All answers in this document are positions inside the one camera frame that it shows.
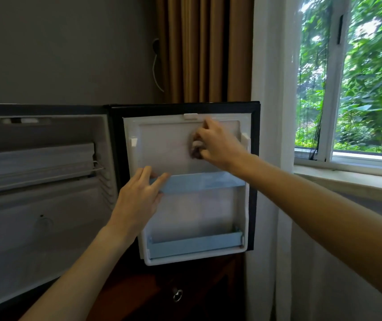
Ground grey cleaning cloth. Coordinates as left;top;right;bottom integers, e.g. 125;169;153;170
188;130;206;161

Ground white cable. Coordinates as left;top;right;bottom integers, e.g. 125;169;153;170
152;53;165;93

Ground black mini fridge body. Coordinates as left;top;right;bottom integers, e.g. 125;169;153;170
0;103;122;321

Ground green trees outside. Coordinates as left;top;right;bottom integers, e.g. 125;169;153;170
296;0;382;155

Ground person's left hand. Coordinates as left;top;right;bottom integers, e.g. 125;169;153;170
110;166;171;243

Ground white window frame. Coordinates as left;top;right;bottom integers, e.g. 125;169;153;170
293;0;382;171

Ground black mini fridge door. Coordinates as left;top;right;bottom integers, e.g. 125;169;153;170
108;101;261;267

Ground person's left forearm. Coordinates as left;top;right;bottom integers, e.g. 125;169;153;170
19;226;139;321

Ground brown wooden cabinet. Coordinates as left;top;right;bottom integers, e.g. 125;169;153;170
85;253;246;321

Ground white window sill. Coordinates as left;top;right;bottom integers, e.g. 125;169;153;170
293;164;382;199

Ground white fridge cooling plate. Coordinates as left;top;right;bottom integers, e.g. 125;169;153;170
0;142;96;179

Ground person's right hand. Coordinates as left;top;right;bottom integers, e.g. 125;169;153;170
192;117;249;173

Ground large blue door shelf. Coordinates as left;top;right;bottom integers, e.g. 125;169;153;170
149;172;247;195

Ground brown curtain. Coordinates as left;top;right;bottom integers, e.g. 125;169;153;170
155;0;255;104

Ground narrow blue door shelf rail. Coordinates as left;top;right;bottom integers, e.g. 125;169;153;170
146;230;245;261

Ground person's right forearm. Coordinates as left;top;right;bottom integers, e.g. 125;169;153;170
229;154;382;313

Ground black window handle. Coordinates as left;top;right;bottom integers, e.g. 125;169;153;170
336;14;344;46

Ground white sheer curtain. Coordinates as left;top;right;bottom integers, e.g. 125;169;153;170
244;0;382;321

